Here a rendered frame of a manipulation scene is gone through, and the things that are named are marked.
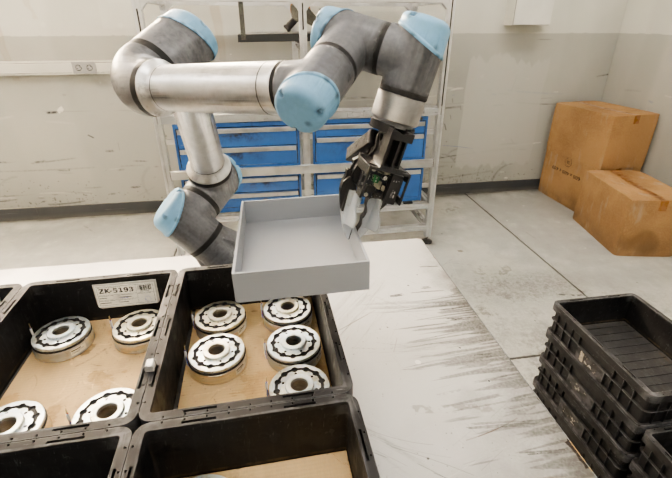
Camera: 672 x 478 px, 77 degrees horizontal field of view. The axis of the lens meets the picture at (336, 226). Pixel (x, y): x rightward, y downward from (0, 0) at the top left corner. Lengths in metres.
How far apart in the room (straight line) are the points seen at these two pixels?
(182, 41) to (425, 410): 0.85
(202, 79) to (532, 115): 3.63
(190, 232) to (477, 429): 0.78
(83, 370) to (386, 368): 0.61
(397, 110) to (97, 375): 0.70
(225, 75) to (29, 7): 3.08
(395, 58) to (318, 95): 0.15
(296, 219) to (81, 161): 3.04
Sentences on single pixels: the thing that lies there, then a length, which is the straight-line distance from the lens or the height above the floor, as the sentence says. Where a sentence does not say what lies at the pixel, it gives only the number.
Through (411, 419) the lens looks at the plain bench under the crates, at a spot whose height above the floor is 0.70.
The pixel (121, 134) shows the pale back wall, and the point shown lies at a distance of 3.64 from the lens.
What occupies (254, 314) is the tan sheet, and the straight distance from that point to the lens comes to 0.97.
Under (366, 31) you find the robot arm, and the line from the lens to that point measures 0.66.
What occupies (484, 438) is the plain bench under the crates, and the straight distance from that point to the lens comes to 0.94.
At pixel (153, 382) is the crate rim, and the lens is 0.74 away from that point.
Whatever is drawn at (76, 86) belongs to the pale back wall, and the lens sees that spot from 3.66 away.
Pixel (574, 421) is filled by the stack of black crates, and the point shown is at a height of 0.29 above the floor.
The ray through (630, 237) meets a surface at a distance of 3.37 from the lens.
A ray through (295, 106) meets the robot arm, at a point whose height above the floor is 1.31.
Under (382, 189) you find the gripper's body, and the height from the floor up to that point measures 1.17.
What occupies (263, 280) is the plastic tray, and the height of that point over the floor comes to 1.07.
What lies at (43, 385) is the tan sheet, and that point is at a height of 0.83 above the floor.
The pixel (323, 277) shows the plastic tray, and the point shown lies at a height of 1.07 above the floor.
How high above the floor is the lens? 1.41
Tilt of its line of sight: 26 degrees down
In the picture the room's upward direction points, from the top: straight up
